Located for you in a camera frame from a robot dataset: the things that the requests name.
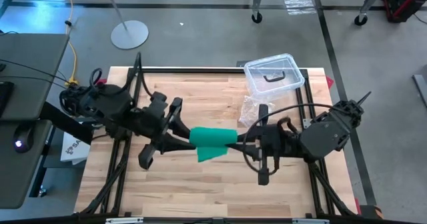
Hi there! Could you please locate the white floor lamp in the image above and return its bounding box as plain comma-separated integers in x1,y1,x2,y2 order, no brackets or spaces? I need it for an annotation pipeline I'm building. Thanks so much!
76,0,150,51

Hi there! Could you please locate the black computer mouse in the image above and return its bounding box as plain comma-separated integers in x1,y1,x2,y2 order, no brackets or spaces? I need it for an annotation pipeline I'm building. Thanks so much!
12,125,34,154

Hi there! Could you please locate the red and black crate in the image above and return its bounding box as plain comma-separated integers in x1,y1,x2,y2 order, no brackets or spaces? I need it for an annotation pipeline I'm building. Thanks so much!
382,0,427,23

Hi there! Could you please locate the grey desk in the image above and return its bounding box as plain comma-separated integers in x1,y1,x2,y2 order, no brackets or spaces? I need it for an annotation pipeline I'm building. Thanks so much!
0,33,70,210

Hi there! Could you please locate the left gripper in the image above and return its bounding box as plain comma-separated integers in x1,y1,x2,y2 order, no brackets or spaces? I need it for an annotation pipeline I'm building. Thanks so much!
137,97,197,171

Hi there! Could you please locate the clear plastic floor sheet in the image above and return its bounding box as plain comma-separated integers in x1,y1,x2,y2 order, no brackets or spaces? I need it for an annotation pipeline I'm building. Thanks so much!
281,0,317,16

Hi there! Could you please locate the yellow cable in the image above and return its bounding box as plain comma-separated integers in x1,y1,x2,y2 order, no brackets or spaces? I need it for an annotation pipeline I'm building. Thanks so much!
62,0,80,88

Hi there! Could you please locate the thin black desk cable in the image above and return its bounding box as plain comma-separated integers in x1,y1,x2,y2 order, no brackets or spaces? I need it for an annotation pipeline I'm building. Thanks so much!
0,75,69,91
0,59,73,87

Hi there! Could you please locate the green elastic bandage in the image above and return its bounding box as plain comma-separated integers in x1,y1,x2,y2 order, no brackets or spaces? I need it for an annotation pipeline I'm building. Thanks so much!
188,126,239,163

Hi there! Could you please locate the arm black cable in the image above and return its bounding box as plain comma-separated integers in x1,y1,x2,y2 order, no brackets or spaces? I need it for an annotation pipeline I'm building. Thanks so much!
242,102,351,177
89,51,157,99

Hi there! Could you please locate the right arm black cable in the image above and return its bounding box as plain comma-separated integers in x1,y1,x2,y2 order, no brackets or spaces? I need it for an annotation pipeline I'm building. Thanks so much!
242,102,351,177

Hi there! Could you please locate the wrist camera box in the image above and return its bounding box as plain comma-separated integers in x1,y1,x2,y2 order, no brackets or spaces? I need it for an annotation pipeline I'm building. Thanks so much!
271,126,300,158
145,91,169,119

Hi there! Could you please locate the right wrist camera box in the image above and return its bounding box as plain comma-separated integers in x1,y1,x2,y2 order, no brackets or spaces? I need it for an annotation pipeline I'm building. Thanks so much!
271,126,300,158

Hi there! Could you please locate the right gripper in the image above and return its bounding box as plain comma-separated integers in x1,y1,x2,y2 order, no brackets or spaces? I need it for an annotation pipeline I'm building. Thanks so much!
226,103,273,186

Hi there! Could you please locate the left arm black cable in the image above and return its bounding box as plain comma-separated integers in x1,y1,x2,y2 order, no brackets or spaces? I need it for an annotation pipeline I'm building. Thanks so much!
89,51,157,99

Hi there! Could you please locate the clear plastic bag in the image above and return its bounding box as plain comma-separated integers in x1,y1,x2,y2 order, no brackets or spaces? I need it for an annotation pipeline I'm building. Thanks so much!
238,95,276,128

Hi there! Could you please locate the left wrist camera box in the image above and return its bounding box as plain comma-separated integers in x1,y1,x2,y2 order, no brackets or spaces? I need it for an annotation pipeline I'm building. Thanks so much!
145,91,169,119

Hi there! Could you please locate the clear plastic container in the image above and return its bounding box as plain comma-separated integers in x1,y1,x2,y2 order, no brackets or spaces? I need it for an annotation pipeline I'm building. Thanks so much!
244,53,306,101

